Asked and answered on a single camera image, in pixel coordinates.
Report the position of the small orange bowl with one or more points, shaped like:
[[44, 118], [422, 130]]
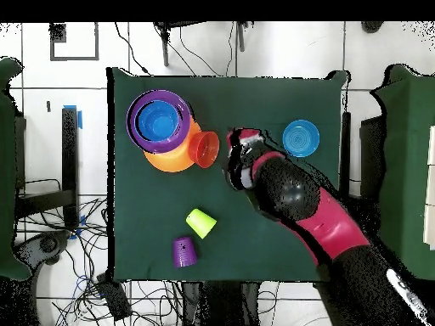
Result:
[[204, 149]]

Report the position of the large yellow-orange bowl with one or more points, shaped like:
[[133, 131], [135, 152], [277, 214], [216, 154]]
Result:
[[170, 163]]

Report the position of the dark blue bowl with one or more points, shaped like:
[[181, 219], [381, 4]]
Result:
[[158, 120]]

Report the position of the green cup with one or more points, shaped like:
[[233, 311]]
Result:
[[201, 223]]

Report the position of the purple bowl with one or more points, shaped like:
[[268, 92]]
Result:
[[132, 129]]

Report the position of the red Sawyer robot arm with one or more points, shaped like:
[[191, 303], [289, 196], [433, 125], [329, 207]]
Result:
[[292, 190]]

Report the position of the flat-bottomed light blue bowl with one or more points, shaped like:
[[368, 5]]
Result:
[[300, 138]]

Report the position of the black tripod stand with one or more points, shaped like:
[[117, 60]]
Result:
[[165, 51]]

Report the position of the purple cup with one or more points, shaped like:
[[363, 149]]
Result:
[[184, 253]]

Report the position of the dark green tablecloth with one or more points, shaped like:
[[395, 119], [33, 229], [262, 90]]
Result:
[[153, 254]]

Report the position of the person's foot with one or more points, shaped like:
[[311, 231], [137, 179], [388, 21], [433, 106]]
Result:
[[372, 26]]

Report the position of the blue tape strip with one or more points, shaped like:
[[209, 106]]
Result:
[[80, 119]]

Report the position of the black power strip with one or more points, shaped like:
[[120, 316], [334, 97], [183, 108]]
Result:
[[114, 299]]

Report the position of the black chair base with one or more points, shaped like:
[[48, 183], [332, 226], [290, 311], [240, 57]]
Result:
[[46, 244]]

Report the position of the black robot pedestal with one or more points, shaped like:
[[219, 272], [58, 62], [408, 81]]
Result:
[[217, 305]]

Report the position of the black table frame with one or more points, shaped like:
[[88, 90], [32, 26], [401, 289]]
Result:
[[69, 163]]

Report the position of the black square floor frame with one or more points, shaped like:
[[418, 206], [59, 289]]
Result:
[[57, 32]]

